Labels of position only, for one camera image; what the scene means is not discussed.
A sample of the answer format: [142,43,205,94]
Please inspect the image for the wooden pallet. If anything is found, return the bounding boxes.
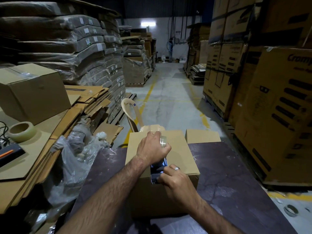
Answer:
[107,92,137,126]

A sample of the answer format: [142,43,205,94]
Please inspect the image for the brown cardboard box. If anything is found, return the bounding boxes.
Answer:
[125,130,201,218]

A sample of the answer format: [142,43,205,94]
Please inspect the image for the person's right hand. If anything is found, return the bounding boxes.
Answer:
[156,164,203,208]

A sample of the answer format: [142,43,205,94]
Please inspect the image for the person's left forearm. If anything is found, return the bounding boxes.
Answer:
[56,154,149,234]

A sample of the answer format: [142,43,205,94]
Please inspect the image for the black cables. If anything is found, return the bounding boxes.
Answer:
[0,121,11,144]

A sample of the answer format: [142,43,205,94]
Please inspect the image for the stack of plastic-wrapped cardboard bundles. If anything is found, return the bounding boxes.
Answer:
[0,0,126,124]

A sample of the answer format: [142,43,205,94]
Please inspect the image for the stack of loose flattened cartons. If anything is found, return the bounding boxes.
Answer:
[182,23,211,85]

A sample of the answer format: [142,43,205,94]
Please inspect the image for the large clear tape roll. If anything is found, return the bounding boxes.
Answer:
[8,121,37,144]

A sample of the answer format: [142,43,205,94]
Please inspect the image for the pile of flat cardboard sheets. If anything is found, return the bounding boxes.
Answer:
[0,85,124,215]

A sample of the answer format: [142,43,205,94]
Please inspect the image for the stack of wrapped bundles on pallet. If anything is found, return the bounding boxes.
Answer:
[120,32,157,87]

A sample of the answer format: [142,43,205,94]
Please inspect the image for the beige plastic chair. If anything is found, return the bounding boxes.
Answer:
[121,98,167,134]

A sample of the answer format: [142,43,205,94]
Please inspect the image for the crumpled clear plastic wrap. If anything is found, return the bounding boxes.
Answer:
[29,124,110,232]

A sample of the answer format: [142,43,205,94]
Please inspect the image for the empty tape roll core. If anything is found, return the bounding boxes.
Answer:
[283,204,299,217]

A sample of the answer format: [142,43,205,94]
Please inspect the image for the wall cables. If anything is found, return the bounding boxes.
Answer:
[168,16,187,62]

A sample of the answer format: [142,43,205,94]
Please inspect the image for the stack of large printed cartons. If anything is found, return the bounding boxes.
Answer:
[202,0,312,187]

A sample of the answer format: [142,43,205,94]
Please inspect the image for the dark blue packed item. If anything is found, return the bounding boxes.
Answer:
[150,157,169,185]

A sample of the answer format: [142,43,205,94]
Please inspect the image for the large taped cardboard box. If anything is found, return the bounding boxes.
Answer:
[0,63,72,126]

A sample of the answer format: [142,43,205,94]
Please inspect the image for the black device with orange stripe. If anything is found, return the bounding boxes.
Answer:
[0,143,25,168]

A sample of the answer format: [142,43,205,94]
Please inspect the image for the person's left hand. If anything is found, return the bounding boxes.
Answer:
[136,131,172,166]

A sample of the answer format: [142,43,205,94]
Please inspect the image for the person's right forearm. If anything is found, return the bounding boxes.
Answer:
[188,197,247,234]

